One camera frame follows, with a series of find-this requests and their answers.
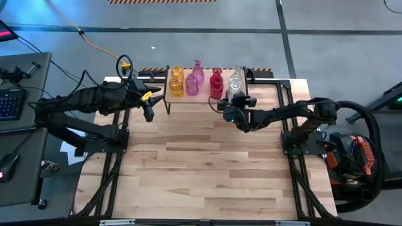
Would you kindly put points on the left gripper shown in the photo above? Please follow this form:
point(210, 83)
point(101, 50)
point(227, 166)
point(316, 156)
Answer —
point(133, 94)

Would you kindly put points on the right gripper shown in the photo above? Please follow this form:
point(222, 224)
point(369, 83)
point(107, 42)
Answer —
point(235, 116)

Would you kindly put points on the tall clear faceted vase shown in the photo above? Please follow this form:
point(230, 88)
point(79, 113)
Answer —
point(238, 73)

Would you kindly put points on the red ribbed bottle vase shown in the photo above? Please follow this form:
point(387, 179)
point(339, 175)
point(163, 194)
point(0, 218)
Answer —
point(216, 91)

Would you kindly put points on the yellow glass jar vase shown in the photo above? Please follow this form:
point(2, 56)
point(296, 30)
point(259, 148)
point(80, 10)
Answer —
point(177, 73)
point(176, 88)

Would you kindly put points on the red bulbous glass vase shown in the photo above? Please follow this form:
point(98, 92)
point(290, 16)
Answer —
point(217, 73)

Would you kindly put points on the pink ribbed bottle vase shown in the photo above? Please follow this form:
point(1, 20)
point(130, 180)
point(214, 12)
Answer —
point(191, 85)

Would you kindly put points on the tall pink ribbed vase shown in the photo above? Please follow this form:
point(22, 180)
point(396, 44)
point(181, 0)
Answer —
point(198, 74)

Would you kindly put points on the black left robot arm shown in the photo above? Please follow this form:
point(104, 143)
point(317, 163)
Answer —
point(81, 99)

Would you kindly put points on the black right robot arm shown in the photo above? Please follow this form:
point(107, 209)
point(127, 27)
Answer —
point(282, 113)

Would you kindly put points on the grey desk top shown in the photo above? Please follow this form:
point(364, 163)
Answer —
point(37, 94)
point(28, 175)

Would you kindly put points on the black orange shop vacuum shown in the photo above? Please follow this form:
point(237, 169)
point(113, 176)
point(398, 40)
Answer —
point(351, 157)

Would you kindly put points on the black clamp tool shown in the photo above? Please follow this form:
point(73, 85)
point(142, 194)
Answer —
point(17, 75)

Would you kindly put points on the backlit keyboard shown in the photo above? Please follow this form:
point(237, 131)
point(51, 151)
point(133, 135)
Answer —
point(11, 105)

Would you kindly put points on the black equipment with green light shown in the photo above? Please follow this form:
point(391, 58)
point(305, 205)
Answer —
point(386, 100)

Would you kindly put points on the black caster wheel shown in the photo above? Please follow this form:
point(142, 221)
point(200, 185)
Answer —
point(42, 204)

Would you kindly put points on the dark screen with red glow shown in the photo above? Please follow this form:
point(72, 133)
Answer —
point(6, 33)

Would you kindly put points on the black computer mouse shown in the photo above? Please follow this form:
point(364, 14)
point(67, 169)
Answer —
point(7, 166)

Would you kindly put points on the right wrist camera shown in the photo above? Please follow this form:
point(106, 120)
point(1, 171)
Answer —
point(240, 100)

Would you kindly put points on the wooden shelf with black frame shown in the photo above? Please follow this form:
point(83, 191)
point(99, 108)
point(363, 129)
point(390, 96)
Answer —
point(201, 99)

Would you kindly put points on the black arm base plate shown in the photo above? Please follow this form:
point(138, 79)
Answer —
point(287, 147)
point(122, 146)

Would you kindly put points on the black aluminium table frame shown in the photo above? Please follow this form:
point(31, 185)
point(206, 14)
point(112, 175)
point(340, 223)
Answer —
point(294, 175)

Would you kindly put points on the silver aluminium bracket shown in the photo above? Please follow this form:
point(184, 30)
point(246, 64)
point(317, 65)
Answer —
point(116, 223)
point(292, 223)

